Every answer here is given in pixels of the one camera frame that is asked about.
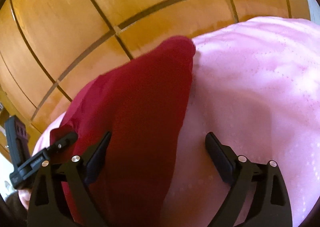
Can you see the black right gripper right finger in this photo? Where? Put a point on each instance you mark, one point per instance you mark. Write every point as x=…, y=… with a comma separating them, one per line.
x=258, y=195

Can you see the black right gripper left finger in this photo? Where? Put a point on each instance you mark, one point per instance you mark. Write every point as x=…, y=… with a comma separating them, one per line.
x=48, y=205

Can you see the dark red garment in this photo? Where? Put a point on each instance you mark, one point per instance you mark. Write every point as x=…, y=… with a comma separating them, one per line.
x=142, y=104

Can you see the person's left hand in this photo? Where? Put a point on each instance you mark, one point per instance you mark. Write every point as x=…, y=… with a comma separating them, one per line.
x=24, y=196

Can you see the pink bedspread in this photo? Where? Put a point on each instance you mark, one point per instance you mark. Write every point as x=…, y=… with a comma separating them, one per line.
x=255, y=85

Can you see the wooden wardrobe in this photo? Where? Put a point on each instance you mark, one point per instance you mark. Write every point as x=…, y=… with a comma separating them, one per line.
x=51, y=48

